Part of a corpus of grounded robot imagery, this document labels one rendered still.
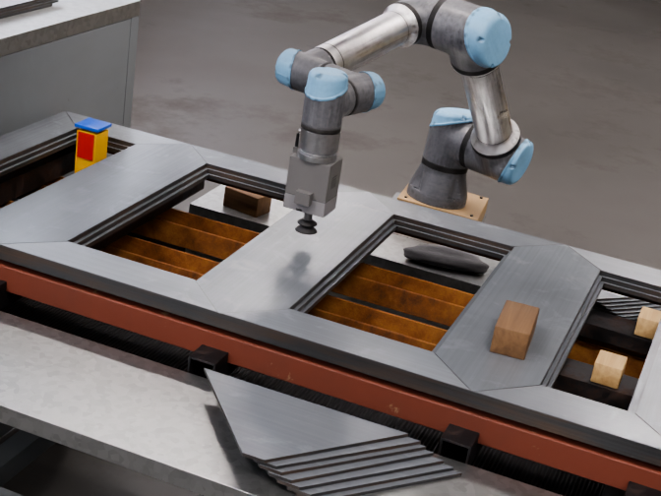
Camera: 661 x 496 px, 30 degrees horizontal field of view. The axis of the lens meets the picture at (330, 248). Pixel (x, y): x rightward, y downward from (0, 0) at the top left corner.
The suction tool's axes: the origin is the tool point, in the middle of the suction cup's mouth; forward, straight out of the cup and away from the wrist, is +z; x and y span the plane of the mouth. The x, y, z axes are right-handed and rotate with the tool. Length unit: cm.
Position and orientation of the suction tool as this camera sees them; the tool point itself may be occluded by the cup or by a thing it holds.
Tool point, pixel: (306, 230)
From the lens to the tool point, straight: 238.4
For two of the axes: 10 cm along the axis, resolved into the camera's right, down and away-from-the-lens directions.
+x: 3.8, -3.1, 8.7
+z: -1.4, 9.1, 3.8
